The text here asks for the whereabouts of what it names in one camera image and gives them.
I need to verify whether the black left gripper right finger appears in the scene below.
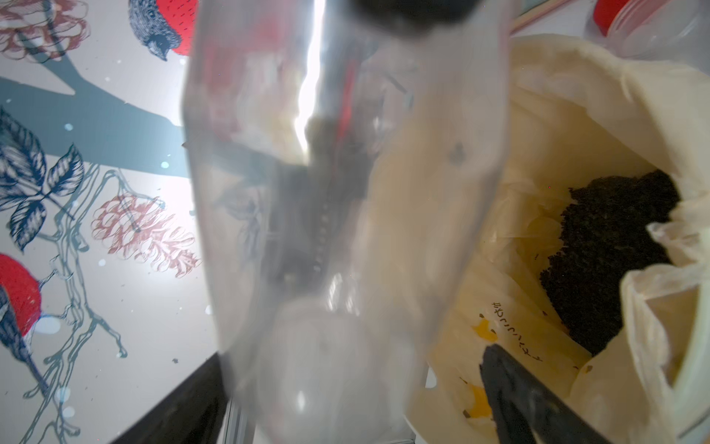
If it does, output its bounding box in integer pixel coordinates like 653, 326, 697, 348
480, 344, 609, 444

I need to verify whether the red-lidded glass jar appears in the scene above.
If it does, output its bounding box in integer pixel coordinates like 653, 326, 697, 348
183, 1, 517, 443

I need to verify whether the red jar lid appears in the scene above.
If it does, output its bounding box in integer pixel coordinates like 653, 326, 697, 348
592, 0, 630, 36

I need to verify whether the yellowish bin liner bag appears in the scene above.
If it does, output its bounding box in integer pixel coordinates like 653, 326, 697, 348
409, 35, 709, 443

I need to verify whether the glass jar with tea leaves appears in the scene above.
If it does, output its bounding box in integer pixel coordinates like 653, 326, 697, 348
584, 0, 709, 74

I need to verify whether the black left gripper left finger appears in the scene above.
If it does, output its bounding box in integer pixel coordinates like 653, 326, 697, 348
113, 353, 229, 444

